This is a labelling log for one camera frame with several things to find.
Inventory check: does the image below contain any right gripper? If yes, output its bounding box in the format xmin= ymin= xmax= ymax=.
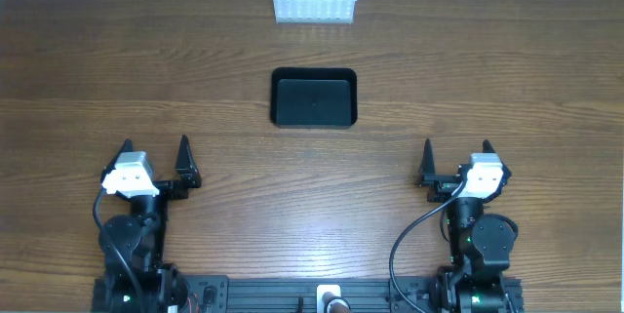
xmin=416 ymin=137 xmax=512 ymax=203

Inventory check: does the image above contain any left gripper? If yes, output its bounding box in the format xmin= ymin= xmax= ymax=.
xmin=100 ymin=134 xmax=203 ymax=201

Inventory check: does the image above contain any black tray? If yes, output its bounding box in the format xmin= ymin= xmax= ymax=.
xmin=269 ymin=66 xmax=359 ymax=131

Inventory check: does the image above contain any white test tube rack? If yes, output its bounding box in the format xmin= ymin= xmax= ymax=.
xmin=272 ymin=0 xmax=359 ymax=25

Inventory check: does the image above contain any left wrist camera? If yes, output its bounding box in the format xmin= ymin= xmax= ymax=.
xmin=100 ymin=151 xmax=161 ymax=200

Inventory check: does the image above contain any mounting rail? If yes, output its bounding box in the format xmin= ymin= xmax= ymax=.
xmin=91 ymin=275 xmax=526 ymax=313

